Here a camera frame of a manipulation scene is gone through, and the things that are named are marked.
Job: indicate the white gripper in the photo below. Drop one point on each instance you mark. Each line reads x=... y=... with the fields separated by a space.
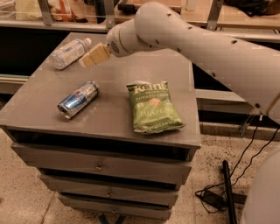
x=113 y=44

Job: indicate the clear blue plastic water bottle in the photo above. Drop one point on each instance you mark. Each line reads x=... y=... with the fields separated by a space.
x=69 y=53

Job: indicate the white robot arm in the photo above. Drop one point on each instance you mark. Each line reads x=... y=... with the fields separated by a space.
x=251 y=71

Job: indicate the blue silver redbull can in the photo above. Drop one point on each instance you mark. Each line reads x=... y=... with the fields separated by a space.
x=78 y=99

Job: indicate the green jalapeno chips bag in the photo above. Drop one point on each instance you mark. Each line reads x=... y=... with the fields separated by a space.
x=152 y=108

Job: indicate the grey drawer cabinet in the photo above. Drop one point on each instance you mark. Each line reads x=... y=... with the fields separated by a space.
x=105 y=124

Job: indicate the top cabinet drawer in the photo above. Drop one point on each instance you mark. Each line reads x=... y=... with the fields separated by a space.
x=103 y=163

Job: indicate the cabinet drawer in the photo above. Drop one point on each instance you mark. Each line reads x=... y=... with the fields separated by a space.
x=111 y=191
x=103 y=163
x=115 y=207

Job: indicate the middle cabinet drawer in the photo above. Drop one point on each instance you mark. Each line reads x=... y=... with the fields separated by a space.
x=111 y=191

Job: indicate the bottom cabinet drawer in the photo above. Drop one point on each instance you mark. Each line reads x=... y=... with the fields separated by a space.
x=115 y=207

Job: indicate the black power adapter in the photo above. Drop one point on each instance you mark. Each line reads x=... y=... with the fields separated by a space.
x=214 y=200

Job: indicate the black metal floor stand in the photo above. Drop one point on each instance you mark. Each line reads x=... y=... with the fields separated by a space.
x=231 y=198

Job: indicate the grey metal bracket middle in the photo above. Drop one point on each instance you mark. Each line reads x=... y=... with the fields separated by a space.
x=109 y=13

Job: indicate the grey metal bracket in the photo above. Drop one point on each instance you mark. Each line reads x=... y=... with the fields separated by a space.
x=109 y=13
x=214 y=14
x=46 y=12

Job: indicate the grey metal bracket left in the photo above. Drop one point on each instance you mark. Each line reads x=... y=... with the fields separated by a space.
x=46 y=12

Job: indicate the grey metal bracket right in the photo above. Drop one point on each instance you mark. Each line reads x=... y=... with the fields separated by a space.
x=214 y=14

